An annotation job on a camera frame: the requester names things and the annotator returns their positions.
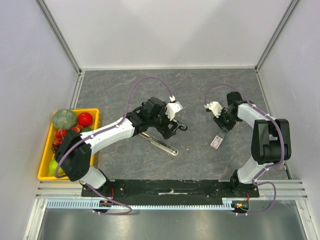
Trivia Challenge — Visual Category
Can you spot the peach fruit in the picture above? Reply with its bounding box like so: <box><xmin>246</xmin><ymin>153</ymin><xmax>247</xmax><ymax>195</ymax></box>
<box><xmin>71</xmin><ymin>124</ymin><xmax>84</xmax><ymax>133</ymax></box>

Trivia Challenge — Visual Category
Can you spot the green striped melon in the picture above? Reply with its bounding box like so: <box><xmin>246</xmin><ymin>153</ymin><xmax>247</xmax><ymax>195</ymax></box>
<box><xmin>52</xmin><ymin>109</ymin><xmax>77</xmax><ymax>131</ymax></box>

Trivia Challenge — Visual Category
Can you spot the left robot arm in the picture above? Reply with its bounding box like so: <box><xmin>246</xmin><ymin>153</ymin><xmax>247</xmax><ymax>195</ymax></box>
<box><xmin>54</xmin><ymin>97</ymin><xmax>187</xmax><ymax>197</ymax></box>

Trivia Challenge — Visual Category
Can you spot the red apple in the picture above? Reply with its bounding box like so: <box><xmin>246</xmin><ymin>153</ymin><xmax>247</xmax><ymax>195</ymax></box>
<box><xmin>77</xmin><ymin>112</ymin><xmax>94</xmax><ymax>127</ymax></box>

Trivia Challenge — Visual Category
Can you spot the purple grape bunch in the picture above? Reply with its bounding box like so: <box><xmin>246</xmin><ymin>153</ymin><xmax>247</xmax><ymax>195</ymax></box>
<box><xmin>51</xmin><ymin>143</ymin><xmax>59</xmax><ymax>154</ymax></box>

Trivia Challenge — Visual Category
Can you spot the green pear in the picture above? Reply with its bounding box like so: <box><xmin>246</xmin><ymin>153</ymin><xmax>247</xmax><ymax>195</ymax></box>
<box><xmin>48</xmin><ymin>159</ymin><xmax>65</xmax><ymax>177</ymax></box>

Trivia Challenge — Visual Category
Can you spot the silver and black stapler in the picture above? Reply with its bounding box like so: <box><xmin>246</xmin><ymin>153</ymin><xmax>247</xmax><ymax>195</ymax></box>
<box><xmin>139</xmin><ymin>132</ymin><xmax>179</xmax><ymax>156</ymax></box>

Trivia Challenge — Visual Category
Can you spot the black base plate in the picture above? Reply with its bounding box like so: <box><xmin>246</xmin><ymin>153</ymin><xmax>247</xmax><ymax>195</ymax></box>
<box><xmin>97</xmin><ymin>179</ymin><xmax>260</xmax><ymax>199</ymax></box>

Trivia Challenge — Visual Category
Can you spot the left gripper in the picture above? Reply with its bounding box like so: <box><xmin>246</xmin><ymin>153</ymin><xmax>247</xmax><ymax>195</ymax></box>
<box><xmin>149</xmin><ymin>103</ymin><xmax>180</xmax><ymax>139</ymax></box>

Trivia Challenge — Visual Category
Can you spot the grey cable duct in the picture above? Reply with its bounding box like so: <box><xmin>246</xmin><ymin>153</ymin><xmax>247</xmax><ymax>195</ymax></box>
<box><xmin>46</xmin><ymin>199</ymin><xmax>239</xmax><ymax>211</ymax></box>

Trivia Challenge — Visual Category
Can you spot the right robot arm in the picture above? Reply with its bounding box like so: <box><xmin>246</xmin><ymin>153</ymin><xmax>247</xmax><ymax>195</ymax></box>
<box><xmin>205</xmin><ymin>91</ymin><xmax>292</xmax><ymax>197</ymax></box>

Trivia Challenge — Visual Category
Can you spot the green avocado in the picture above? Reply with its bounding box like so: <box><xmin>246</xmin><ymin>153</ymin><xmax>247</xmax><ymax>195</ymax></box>
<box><xmin>80</xmin><ymin>127</ymin><xmax>92</xmax><ymax>133</ymax></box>

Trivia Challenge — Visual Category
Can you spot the red white staple box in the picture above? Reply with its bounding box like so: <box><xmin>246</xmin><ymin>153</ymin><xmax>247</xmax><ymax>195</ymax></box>
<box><xmin>210</xmin><ymin>135</ymin><xmax>224</xmax><ymax>150</ymax></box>

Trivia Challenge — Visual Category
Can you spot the red cherry tomato cluster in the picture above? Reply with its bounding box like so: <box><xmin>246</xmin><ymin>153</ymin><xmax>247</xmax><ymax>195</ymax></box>
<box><xmin>53</xmin><ymin>128</ymin><xmax>68</xmax><ymax>145</ymax></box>

